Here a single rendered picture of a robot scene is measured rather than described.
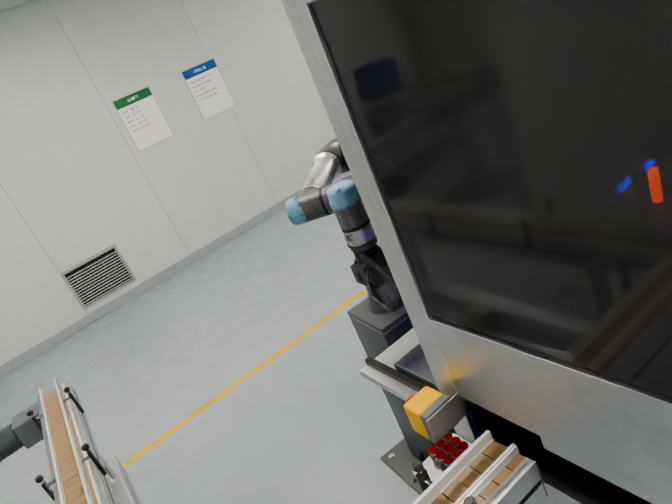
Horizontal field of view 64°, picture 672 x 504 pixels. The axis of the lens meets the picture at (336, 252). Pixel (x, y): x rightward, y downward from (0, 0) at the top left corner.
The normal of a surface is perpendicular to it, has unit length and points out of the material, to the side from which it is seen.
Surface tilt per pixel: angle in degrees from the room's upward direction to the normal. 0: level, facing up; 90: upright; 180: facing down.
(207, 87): 90
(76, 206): 90
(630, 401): 90
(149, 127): 90
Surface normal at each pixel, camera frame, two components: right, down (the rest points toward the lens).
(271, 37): 0.53, 0.13
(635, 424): -0.76, 0.51
